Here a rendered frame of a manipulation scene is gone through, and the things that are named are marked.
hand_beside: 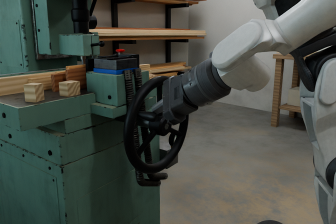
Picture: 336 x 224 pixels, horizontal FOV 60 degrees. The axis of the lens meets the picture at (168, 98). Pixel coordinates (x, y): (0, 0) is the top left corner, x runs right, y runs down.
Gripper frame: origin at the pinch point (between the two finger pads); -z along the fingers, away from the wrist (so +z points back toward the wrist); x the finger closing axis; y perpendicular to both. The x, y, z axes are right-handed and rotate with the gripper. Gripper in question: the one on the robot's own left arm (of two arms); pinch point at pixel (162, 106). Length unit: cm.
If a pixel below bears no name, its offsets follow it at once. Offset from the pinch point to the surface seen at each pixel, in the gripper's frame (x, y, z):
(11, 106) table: -0.9, 27.4, -24.4
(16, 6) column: 44, 32, -41
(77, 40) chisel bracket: 30.3, 14.2, -26.7
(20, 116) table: -3.6, 25.4, -22.5
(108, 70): 14.0, 8.6, -13.7
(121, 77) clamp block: 11.5, 5.8, -10.8
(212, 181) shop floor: 24, -132, -88
